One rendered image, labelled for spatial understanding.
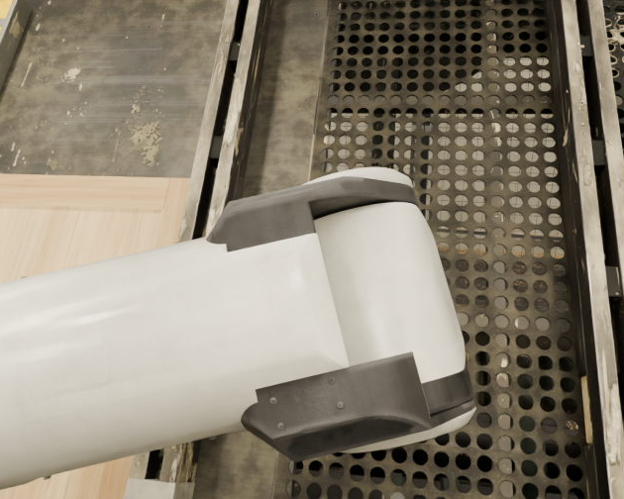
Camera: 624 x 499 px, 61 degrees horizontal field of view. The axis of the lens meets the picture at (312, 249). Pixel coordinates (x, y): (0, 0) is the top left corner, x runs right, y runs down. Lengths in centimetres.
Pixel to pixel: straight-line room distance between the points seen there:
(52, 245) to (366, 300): 73
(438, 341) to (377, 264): 4
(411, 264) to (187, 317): 11
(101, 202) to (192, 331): 72
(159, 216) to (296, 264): 66
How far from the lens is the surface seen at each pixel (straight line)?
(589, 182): 80
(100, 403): 23
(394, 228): 26
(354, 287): 25
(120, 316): 22
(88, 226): 91
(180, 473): 71
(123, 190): 91
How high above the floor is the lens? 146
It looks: 16 degrees down
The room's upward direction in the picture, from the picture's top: straight up
